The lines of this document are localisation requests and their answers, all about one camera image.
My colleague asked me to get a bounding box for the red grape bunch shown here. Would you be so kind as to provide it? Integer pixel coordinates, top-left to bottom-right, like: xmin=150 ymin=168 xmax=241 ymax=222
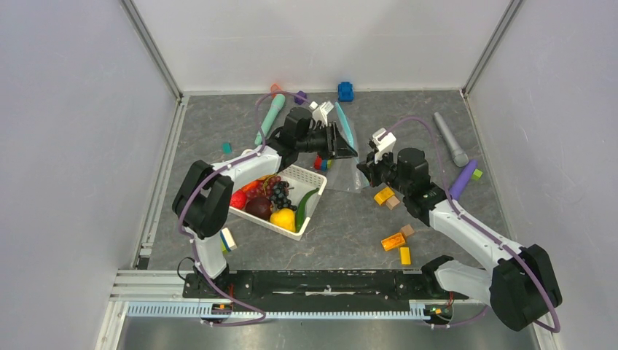
xmin=246 ymin=174 xmax=281 ymax=200

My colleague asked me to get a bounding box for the teal small block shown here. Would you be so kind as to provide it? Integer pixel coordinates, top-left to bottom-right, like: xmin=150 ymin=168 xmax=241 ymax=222
xmin=222 ymin=142 xmax=232 ymax=155

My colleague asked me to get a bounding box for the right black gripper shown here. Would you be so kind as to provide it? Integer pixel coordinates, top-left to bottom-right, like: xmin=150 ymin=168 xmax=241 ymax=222
xmin=356 ymin=146 xmax=410 ymax=196

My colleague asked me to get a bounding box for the red blue yellow block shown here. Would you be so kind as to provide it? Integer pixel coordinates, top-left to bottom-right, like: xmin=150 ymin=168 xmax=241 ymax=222
xmin=313 ymin=156 xmax=333 ymax=171

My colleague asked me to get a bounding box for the dark red apple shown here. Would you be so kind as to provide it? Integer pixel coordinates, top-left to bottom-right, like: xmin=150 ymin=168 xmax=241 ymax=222
xmin=245 ymin=196 xmax=273 ymax=221

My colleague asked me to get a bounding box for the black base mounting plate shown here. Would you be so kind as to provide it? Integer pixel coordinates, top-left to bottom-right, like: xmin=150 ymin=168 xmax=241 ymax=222
xmin=182 ymin=270 xmax=465 ymax=312

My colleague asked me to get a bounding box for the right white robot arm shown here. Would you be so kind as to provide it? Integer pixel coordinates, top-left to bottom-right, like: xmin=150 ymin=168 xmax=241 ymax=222
xmin=357 ymin=148 xmax=563 ymax=333

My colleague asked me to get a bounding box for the clear zip top bag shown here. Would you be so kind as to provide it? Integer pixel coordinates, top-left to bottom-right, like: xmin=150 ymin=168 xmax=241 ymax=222
xmin=326 ymin=102 xmax=369 ymax=193

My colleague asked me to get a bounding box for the yellow rounded brick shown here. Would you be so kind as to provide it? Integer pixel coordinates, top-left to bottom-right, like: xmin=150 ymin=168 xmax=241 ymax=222
xmin=374 ymin=187 xmax=395 ymax=206

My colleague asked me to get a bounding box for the white perforated plastic basket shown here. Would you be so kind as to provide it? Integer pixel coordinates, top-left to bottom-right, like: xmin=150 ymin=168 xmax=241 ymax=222
xmin=223 ymin=147 xmax=326 ymax=241

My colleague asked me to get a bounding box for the red strawberry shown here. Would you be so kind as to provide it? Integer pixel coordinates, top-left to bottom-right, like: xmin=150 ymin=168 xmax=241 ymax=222
xmin=230 ymin=190 xmax=248 ymax=210

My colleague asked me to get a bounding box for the purple cable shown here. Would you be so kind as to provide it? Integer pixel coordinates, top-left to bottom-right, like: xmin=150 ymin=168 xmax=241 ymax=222
xmin=177 ymin=90 xmax=320 ymax=328
xmin=383 ymin=115 xmax=562 ymax=334

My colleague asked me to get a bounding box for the purple toy cylinder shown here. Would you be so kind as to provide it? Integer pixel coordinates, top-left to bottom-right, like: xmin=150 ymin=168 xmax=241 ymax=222
xmin=449 ymin=159 xmax=478 ymax=201

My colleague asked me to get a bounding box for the tan wooden cube lower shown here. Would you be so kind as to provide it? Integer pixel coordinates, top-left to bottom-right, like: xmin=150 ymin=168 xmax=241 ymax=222
xmin=399 ymin=225 xmax=415 ymax=239

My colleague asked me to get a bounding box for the lime green small cube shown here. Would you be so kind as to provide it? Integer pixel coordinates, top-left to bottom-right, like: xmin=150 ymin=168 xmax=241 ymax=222
xmin=471 ymin=168 xmax=483 ymax=181

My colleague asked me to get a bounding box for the yellow lemon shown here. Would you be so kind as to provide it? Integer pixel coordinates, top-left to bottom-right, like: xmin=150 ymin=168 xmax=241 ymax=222
xmin=269 ymin=208 xmax=296 ymax=233

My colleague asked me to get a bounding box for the purple cube block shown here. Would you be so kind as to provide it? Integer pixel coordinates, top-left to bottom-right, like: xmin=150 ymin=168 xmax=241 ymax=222
xmin=294 ymin=90 xmax=308 ymax=106

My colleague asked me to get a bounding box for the orange outline block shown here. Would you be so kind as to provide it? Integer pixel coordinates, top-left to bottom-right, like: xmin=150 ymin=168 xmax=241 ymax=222
xmin=270 ymin=83 xmax=283 ymax=98

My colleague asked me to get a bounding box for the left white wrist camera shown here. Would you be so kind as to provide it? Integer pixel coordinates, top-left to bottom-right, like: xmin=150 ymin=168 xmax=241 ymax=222
xmin=309 ymin=101 xmax=335 ymax=126

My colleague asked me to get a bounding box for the blue toy car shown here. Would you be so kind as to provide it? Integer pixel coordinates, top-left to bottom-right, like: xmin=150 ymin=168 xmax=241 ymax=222
xmin=337 ymin=81 xmax=354 ymax=102

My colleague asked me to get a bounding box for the tan wooden cube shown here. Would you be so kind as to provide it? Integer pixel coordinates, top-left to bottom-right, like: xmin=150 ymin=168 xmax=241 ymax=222
xmin=384 ymin=195 xmax=401 ymax=210
xmin=399 ymin=225 xmax=415 ymax=239

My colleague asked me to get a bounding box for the orange translucent brick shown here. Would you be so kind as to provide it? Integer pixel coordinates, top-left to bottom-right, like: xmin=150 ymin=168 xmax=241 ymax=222
xmin=380 ymin=233 xmax=406 ymax=252

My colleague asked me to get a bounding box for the orange carrot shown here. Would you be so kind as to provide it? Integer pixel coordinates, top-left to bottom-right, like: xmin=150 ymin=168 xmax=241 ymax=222
xmin=241 ymin=180 xmax=260 ymax=193

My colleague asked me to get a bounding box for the yellow small brick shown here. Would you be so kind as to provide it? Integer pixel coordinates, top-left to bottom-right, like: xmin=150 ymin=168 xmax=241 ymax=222
xmin=399 ymin=246 xmax=412 ymax=266

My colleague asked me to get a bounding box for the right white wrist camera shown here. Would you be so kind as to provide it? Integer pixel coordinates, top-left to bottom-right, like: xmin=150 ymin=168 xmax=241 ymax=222
xmin=369 ymin=128 xmax=396 ymax=163

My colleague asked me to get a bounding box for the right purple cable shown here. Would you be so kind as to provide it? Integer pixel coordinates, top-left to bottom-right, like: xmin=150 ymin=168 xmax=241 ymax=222
xmin=383 ymin=115 xmax=562 ymax=334

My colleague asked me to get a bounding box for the green cucumber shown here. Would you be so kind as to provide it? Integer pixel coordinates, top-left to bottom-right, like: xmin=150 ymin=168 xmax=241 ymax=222
xmin=294 ymin=188 xmax=319 ymax=233

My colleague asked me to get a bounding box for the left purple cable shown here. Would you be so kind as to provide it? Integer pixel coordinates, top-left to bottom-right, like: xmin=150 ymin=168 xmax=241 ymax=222
xmin=177 ymin=90 xmax=320 ymax=328

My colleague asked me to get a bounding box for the green blue white block stack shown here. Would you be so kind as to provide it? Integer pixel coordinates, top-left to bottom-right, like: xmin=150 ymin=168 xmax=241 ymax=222
xmin=219 ymin=227 xmax=237 ymax=254

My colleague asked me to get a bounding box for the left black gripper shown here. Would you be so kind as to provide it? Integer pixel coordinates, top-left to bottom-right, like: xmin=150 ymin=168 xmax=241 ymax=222
xmin=296 ymin=122 xmax=357 ymax=161

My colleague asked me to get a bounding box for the tan wooden cube upper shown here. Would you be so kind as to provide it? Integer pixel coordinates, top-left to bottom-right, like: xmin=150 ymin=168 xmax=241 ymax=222
xmin=384 ymin=195 xmax=401 ymax=210

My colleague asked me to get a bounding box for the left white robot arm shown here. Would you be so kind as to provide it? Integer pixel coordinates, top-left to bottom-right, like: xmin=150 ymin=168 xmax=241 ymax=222
xmin=172 ymin=107 xmax=358 ymax=298

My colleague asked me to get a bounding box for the dark purple grape bunch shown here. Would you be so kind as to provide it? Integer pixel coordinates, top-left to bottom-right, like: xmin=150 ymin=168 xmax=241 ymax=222
xmin=268 ymin=181 xmax=297 ymax=211

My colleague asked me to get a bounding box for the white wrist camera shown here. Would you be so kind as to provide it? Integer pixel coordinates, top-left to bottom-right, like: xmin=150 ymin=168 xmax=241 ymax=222
xmin=369 ymin=128 xmax=396 ymax=163
xmin=309 ymin=101 xmax=335 ymax=126

